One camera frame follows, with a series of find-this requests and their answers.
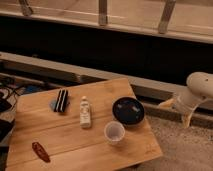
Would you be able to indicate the white squeeze tube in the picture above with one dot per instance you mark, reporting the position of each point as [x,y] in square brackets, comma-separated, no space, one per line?
[85,114]

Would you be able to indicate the black white striped eraser block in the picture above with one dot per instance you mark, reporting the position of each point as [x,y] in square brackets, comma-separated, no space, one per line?
[59,104]

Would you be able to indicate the black ceramic bowl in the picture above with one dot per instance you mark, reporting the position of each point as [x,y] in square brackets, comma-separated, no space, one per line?
[128,111]

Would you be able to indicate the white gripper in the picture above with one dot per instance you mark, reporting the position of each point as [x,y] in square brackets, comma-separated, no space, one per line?
[184,102]

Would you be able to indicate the white paper cup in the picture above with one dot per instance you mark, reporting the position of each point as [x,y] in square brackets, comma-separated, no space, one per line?
[114,132]

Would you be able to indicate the red brown chili pepper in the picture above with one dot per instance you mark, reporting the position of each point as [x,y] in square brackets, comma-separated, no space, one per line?
[40,152]

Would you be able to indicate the wooden table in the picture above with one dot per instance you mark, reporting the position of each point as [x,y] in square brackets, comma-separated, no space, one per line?
[69,146]

